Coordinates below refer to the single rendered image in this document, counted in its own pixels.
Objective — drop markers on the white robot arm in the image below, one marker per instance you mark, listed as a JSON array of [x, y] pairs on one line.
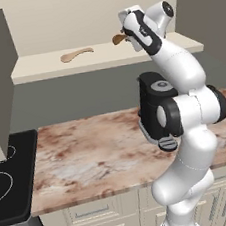
[[184, 75]]

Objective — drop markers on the cream open wall cabinet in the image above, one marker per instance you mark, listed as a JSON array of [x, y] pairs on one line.
[[73, 22]]

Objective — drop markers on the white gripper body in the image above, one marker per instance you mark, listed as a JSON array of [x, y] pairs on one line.
[[127, 17]]

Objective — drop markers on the wooden spoon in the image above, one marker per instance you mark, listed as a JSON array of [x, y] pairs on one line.
[[73, 54], [118, 39]]

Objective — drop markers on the black coffee machine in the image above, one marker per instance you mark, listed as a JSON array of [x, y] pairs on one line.
[[149, 113]]

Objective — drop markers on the black hob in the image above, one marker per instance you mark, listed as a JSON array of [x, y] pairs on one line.
[[16, 178]]

